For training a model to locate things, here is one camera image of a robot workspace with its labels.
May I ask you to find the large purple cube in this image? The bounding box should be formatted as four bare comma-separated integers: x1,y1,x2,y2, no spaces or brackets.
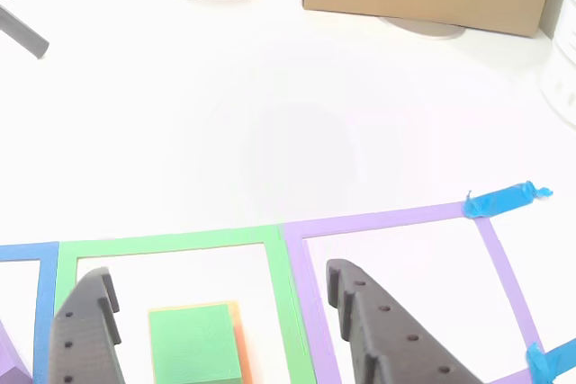
0,320,32,384

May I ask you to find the green cube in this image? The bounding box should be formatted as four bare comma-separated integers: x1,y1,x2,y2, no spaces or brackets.
148,304,244,384

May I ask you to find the orange cube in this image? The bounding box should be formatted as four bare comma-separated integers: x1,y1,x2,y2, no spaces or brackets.
227,300,253,384

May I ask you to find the grey rod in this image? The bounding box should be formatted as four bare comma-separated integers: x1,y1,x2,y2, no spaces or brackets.
0,5,50,60

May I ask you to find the grey round disc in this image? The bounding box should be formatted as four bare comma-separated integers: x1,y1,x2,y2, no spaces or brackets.
377,16,467,39

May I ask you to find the blue square frame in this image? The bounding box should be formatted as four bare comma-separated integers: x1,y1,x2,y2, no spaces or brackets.
0,241,60,384

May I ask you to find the purple square frame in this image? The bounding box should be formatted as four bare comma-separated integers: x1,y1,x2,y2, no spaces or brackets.
278,201,548,384

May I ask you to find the green square frame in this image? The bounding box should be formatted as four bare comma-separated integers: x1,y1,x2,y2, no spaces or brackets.
53,225,316,384

